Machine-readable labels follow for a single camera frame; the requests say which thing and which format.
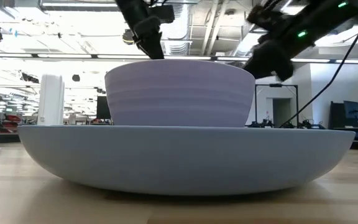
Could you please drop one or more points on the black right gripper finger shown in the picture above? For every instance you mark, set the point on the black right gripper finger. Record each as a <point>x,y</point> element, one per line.
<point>269,62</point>

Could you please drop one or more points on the light blue shallow plate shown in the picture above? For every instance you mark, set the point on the light blue shallow plate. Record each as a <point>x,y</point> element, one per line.
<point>185,158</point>

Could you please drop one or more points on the black background robot arm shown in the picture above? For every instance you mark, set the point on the black background robot arm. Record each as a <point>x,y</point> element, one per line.
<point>306,124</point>
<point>261,124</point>

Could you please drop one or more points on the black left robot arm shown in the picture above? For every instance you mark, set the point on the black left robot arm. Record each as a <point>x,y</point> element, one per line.
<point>129,6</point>

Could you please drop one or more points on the silver ceiling air duct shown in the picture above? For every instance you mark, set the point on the silver ceiling air duct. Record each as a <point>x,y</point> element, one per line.
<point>182,34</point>

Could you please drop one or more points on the long ceiling light bar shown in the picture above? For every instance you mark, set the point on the long ceiling light bar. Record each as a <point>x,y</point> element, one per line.
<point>73,56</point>

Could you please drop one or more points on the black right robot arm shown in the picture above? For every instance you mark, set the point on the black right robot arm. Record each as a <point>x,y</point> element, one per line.
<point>331,15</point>

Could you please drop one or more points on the red office chair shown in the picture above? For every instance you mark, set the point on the red office chair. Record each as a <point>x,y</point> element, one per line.
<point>12,119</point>

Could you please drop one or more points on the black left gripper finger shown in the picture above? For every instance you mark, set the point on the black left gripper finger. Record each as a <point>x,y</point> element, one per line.
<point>152,43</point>

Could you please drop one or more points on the lilac bowl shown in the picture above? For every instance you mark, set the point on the lilac bowl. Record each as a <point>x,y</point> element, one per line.
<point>179,93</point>

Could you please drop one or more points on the dark monitor workstation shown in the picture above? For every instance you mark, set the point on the dark monitor workstation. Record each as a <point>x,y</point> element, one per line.
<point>353,115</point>

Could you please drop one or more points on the white square pillar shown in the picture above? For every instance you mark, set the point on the white square pillar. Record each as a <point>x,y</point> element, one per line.
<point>51,99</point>

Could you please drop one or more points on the black metal rig frame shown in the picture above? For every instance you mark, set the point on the black metal rig frame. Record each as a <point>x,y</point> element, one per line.
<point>283,99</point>

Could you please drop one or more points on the grey door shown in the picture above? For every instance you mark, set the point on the grey door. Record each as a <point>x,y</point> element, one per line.
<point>281,112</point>

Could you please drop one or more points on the dark computer monitor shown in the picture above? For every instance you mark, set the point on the dark computer monitor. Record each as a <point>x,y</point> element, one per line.
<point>103,107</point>

